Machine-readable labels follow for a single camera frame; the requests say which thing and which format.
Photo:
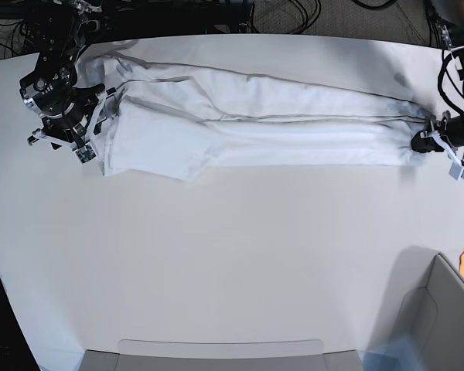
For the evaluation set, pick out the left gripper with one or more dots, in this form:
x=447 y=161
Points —
x=439 y=133

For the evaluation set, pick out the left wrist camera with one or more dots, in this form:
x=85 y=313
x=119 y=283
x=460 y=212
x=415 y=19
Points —
x=457 y=171

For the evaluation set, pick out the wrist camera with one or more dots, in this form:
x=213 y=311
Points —
x=457 y=171
x=85 y=154

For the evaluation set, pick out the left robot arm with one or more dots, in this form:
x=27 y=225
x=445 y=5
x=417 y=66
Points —
x=446 y=19

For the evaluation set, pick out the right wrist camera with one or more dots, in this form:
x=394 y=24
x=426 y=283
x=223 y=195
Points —
x=85 y=154

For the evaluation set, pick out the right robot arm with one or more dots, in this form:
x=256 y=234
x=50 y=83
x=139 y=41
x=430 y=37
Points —
x=62 y=32

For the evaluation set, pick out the white T-shirt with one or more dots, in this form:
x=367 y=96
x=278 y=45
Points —
x=185 y=104

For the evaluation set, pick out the blue blurred object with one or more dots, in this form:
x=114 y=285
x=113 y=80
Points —
x=398 y=355

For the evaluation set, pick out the grey tray front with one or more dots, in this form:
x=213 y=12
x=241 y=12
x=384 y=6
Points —
x=290 y=355

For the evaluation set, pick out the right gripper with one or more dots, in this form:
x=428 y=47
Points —
x=70 y=116

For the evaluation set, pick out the grey box right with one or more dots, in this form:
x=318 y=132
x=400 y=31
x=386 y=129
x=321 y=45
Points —
x=433 y=317

